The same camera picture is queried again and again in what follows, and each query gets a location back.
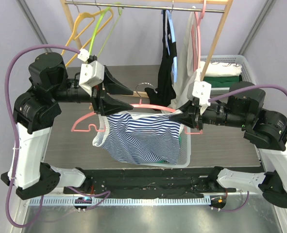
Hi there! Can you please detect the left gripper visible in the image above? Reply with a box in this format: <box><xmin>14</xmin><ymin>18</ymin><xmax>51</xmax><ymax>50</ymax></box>
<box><xmin>51</xmin><ymin>65</ymin><xmax>134</xmax><ymax>115</ymax></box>

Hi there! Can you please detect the blue striped tank top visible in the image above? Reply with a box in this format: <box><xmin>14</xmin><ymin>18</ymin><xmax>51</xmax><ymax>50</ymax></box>
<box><xmin>92</xmin><ymin>111</ymin><xmax>183</xmax><ymax>165</ymax></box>

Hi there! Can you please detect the green tank top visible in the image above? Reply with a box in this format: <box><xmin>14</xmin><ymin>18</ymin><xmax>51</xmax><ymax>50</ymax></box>
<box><xmin>157</xmin><ymin>136</ymin><xmax>181</xmax><ymax>164</ymax></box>

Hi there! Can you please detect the yellow hanger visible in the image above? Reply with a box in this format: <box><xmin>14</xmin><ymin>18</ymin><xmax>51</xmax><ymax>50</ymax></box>
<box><xmin>60</xmin><ymin>8</ymin><xmax>115</xmax><ymax>67</ymax></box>

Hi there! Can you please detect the lime green hanger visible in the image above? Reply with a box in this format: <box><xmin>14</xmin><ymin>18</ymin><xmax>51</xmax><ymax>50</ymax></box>
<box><xmin>87</xmin><ymin>2</ymin><xmax>123</xmax><ymax>58</ymax></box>

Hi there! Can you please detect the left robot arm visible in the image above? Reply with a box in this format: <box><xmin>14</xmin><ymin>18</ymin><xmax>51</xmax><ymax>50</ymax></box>
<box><xmin>1</xmin><ymin>52</ymin><xmax>133</xmax><ymax>200</ymax></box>

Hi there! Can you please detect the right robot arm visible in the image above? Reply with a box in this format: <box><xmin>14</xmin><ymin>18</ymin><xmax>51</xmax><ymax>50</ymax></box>
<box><xmin>170</xmin><ymin>82</ymin><xmax>287</xmax><ymax>209</ymax></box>

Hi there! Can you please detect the black tank top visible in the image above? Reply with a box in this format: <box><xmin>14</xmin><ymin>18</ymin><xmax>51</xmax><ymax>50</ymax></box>
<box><xmin>145</xmin><ymin>10</ymin><xmax>176</xmax><ymax>107</ymax></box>

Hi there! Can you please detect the white tank top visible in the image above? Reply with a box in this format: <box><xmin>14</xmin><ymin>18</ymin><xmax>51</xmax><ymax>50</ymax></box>
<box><xmin>170</xmin><ymin>12</ymin><xmax>199</xmax><ymax>109</ymax></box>

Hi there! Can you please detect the light pink hanger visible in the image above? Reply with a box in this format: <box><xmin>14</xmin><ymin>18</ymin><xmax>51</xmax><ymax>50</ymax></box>
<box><xmin>191</xmin><ymin>0</ymin><xmax>206</xmax><ymax>71</ymax></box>

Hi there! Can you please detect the light blue hanger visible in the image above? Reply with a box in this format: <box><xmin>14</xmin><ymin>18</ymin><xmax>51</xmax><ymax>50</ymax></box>
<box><xmin>165</xmin><ymin>10</ymin><xmax>178</xmax><ymax>83</ymax></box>

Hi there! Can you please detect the white empty basket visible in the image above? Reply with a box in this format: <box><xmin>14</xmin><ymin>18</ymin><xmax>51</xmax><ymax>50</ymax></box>
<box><xmin>140</xmin><ymin>127</ymin><xmax>191</xmax><ymax>168</ymax></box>

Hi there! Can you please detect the folded green cloth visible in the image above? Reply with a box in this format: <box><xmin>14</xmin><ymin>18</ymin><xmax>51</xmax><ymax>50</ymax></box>
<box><xmin>203</xmin><ymin>75</ymin><xmax>242</xmax><ymax>88</ymax></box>

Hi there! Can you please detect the folded white cloth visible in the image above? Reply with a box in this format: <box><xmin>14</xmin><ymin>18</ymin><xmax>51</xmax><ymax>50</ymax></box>
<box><xmin>205</xmin><ymin>62</ymin><xmax>242</xmax><ymax>77</ymax></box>

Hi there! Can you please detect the white basket with clothes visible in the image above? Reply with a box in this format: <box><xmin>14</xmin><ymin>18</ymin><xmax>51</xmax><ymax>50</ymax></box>
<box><xmin>201</xmin><ymin>55</ymin><xmax>257</xmax><ymax>95</ymax></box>

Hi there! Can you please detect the wooden clothes rack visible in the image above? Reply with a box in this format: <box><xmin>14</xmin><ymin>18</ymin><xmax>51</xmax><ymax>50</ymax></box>
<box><xmin>60</xmin><ymin>0</ymin><xmax>234</xmax><ymax>99</ymax></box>

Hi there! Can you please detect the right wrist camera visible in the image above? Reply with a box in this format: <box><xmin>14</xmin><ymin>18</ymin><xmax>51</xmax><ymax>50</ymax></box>
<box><xmin>187</xmin><ymin>81</ymin><xmax>211</xmax><ymax>116</ymax></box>

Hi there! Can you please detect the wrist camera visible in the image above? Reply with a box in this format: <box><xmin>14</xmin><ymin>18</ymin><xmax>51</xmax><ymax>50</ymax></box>
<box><xmin>78</xmin><ymin>49</ymin><xmax>105</xmax><ymax>96</ymax></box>
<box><xmin>187</xmin><ymin>81</ymin><xmax>211</xmax><ymax>116</ymax></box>

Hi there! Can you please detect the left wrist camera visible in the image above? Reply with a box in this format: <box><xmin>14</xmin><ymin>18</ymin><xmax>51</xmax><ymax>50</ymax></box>
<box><xmin>78</xmin><ymin>49</ymin><xmax>105</xmax><ymax>96</ymax></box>

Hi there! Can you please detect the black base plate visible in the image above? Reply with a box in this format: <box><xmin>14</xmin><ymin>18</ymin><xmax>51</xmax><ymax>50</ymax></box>
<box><xmin>76</xmin><ymin>168</ymin><xmax>236</xmax><ymax>199</ymax></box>

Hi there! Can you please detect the white slotted cable duct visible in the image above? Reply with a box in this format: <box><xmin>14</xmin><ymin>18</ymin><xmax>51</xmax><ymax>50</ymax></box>
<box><xmin>29</xmin><ymin>197</ymin><xmax>211</xmax><ymax>206</ymax></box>

